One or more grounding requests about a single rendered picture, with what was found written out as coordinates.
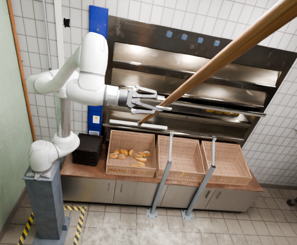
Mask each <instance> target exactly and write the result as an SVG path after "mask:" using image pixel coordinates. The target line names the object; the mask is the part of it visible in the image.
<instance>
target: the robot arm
mask: <svg viewBox="0 0 297 245"><path fill-rule="evenodd" d="M107 62H108V45H107V42H106V39H105V38H104V37H103V36H102V35H99V34H96V33H92V32H90V33H88V34H86V35H85V36H84V38H83V39H82V43H81V44H80V45H79V47H78V48H77V49H76V50H75V52H74V54H72V55H71V56H70V57H69V58H68V59H67V61H66V62H65V63H64V65H63V66H62V67H61V69H57V70H51V71H46V72H42V73H39V74H36V75H31V76H29V77H28V78H27V80H26V84H27V87H28V89H29V90H30V91H32V92H33V93H36V94H48V93H54V95H55V96H56V124H57V132H56V133H55V134H54V137H53V140H52V141H46V140H37V141H35V142H33V143H32V144H31V145H30V147H29V151H28V159H29V163H30V166H31V168H30V170H29V172H28V173H27V174H26V177H35V178H34V181H38V180H39V178H40V177H43V178H47V179H49V178H51V174H52V172H53V170H54V167H55V165H56V164H57V161H56V159H58V158H60V157H63V156H65V155H67V154H69V153H71V152H73V151H74V150H75V149H77V147H78V146H79V144H80V140H79V137H78V136H77V135H76V134H74V133H73V132H72V131H71V101H73V102H76V103H79V104H83V105H90V106H99V105H103V106H112V107H116V105H118V106H122V107H128V108H129V109H131V114H132V115H134V114H154V112H155V111H163V110H172V108H170V107H163V106H156V107H154V106H150V105H147V104H143V103H141V102H140V101H139V100H140V99H156V100H157V101H164V100H165V97H164V96H159V95H157V91H155V90H151V89H147V88H143V87H140V86H138V85H135V87H134V89H132V90H126V89H120V90H118V89H119V87H115V86H109V85H105V82H104V78H105V72H106V68H107ZM77 67H79V68H80V70H79V73H78V72H77V71H75V70H76V69H77ZM136 91H142V92H146V93H150V94H152V95H142V94H138V93H137V92H136ZM136 106H140V107H144V108H147V109H150V110H152V111H148V110H136V109H133V108H134V107H136Z"/></svg>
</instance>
